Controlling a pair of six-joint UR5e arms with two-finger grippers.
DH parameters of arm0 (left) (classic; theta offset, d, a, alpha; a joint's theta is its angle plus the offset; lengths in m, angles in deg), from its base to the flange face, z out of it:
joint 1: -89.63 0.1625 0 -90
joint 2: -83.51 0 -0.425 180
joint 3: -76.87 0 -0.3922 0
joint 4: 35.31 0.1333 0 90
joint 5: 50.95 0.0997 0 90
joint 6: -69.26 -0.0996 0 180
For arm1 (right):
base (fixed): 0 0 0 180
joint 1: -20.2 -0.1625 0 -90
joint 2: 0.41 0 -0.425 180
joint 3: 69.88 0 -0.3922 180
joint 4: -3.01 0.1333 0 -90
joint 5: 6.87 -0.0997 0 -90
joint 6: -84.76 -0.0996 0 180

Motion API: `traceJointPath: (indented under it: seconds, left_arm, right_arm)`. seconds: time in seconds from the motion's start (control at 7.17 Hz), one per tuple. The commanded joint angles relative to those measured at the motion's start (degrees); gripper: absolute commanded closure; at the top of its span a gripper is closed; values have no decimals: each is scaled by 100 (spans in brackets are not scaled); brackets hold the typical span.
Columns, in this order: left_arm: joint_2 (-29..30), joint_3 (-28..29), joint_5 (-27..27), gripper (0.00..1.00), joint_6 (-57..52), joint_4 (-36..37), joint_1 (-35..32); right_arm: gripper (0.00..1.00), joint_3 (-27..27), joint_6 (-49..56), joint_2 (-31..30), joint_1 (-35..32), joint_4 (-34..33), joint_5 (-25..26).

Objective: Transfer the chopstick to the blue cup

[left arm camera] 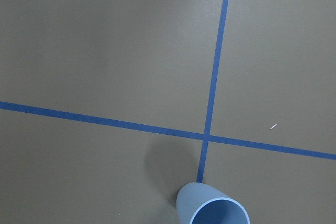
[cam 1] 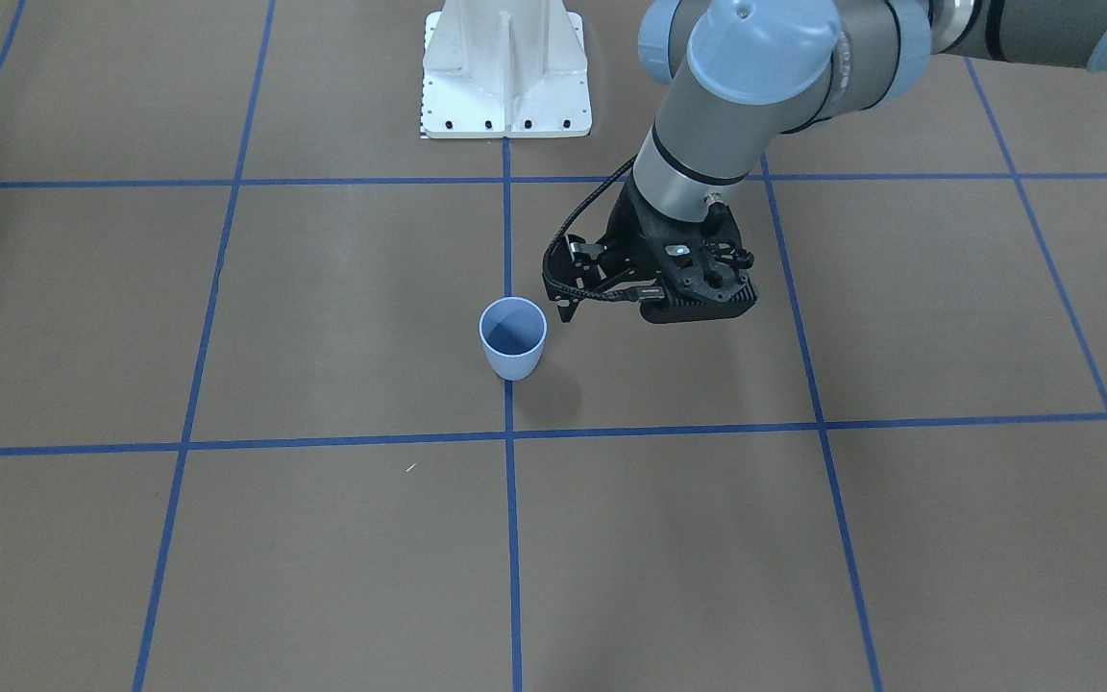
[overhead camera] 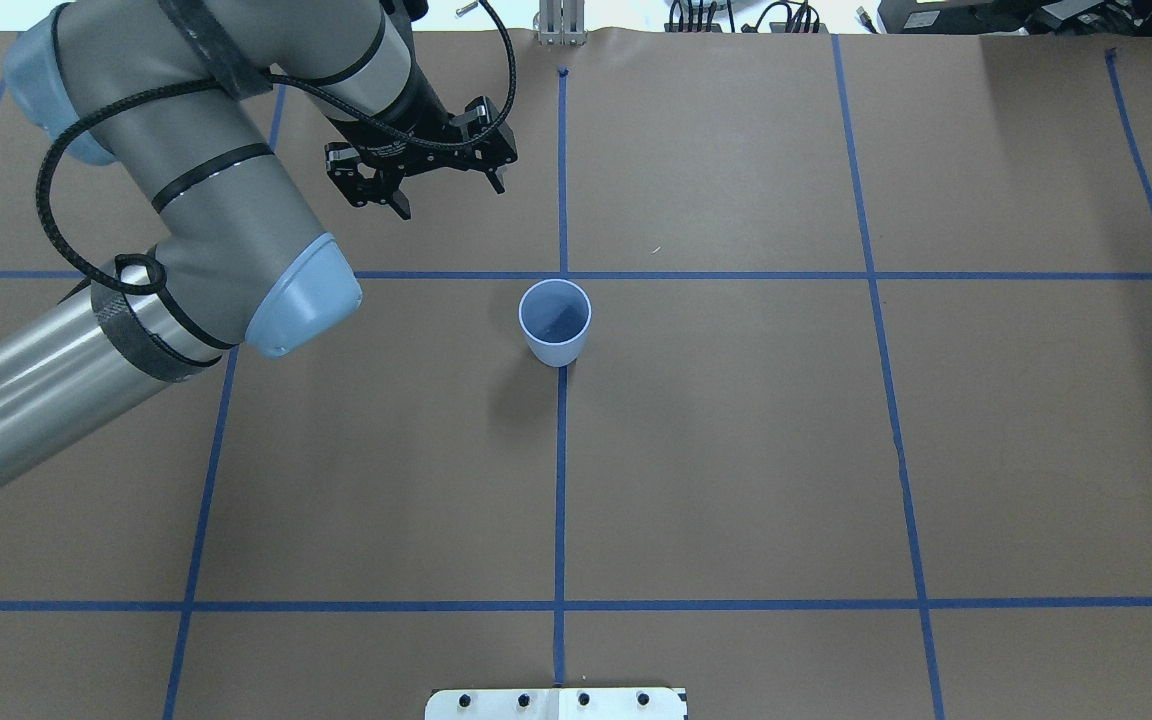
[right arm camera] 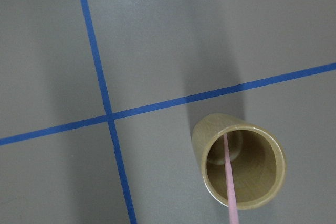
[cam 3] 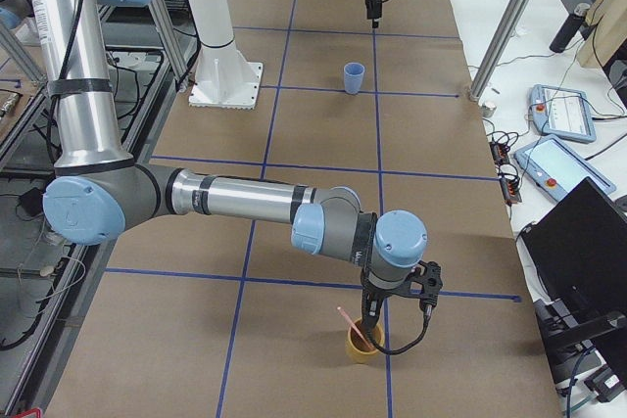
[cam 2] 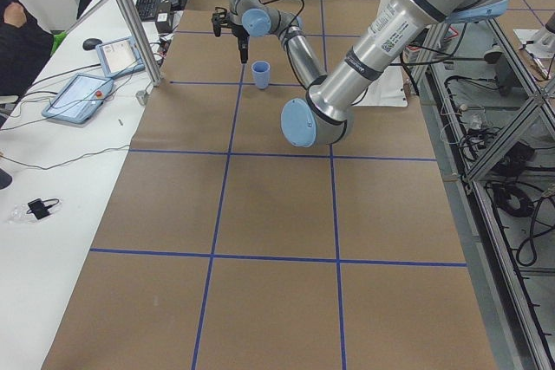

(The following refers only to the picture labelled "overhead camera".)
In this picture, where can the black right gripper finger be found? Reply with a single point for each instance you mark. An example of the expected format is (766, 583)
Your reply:
(394, 198)
(495, 176)

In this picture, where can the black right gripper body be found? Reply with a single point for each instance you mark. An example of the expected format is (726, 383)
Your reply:
(389, 141)

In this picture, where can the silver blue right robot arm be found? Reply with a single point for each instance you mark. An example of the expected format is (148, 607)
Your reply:
(160, 191)

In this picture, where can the black orange usb hub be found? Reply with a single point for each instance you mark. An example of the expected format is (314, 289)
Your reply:
(700, 17)

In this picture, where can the brown paper table mat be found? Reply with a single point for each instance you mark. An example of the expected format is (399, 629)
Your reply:
(862, 427)

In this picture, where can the black laptop on stand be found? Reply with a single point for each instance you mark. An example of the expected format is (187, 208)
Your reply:
(1064, 18)

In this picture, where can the aluminium frame post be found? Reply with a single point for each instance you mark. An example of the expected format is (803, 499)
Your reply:
(561, 23)

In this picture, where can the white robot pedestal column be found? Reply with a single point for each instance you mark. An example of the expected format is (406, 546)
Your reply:
(631, 702)

